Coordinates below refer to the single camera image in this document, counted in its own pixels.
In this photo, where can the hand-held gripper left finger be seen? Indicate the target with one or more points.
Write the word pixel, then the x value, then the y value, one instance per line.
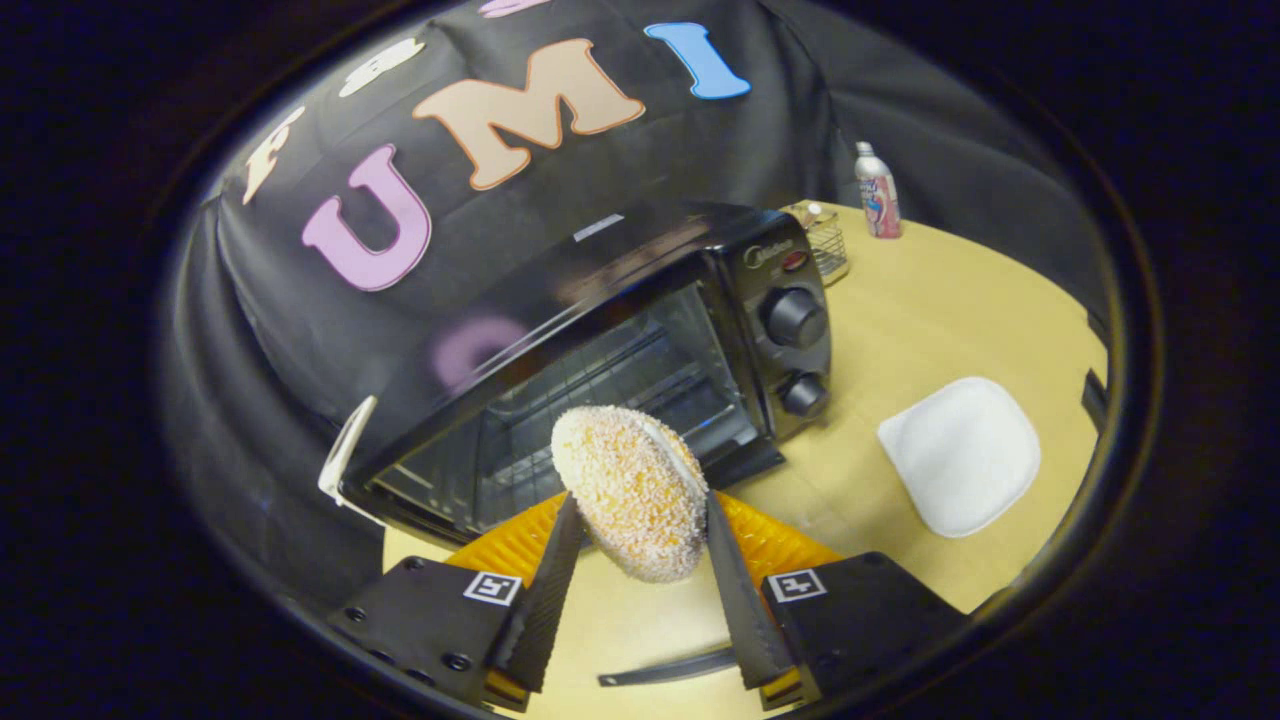
pixel 545 610

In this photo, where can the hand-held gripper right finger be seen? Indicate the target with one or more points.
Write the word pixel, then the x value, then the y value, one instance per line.
pixel 745 620

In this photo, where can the round breaded croquette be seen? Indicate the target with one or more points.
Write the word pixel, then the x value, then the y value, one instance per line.
pixel 630 490

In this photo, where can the black toaster oven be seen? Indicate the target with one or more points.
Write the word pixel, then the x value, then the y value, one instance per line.
pixel 640 330

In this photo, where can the white pop-up toaster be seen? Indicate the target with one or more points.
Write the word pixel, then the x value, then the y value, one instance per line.
pixel 345 455

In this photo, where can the white square plate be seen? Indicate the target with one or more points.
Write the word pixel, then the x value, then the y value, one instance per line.
pixel 960 455

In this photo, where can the silver drink bottle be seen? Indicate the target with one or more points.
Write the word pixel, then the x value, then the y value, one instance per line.
pixel 878 195

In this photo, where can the black backdrop cloth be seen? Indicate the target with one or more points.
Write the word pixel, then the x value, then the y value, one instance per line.
pixel 620 170

